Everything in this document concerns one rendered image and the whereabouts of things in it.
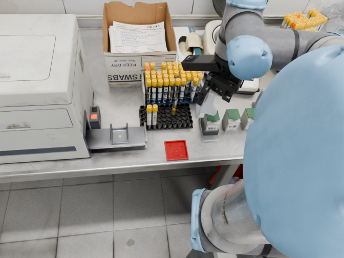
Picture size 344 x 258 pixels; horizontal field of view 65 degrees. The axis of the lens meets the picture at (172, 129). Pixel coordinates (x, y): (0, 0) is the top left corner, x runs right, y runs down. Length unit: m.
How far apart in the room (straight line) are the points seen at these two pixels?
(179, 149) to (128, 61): 0.34
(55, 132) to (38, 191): 1.13
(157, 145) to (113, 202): 0.91
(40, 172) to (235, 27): 0.64
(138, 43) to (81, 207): 1.05
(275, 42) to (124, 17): 0.76
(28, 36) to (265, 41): 0.54
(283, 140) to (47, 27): 0.69
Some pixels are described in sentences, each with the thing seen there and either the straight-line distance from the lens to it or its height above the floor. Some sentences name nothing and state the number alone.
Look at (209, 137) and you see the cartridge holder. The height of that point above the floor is 0.89.
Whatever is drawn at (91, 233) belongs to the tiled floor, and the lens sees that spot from 1.68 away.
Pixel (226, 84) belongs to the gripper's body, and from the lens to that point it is 0.69.
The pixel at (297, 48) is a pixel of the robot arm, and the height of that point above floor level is 1.32.
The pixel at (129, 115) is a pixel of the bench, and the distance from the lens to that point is 0.92.
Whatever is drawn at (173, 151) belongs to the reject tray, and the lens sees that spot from 0.85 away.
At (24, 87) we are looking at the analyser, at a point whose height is 1.17.
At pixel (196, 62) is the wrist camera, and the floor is 1.14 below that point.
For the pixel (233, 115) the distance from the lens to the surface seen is 0.89.
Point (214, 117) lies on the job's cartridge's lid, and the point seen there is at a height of 0.96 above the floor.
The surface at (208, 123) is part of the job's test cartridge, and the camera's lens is 0.84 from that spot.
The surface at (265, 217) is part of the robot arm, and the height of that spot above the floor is 1.46.
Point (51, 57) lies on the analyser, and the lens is 0.69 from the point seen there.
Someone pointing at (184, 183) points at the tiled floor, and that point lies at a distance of 1.77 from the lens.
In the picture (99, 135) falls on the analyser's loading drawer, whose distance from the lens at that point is 0.84.
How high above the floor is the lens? 1.61
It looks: 55 degrees down
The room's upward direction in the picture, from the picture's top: 8 degrees clockwise
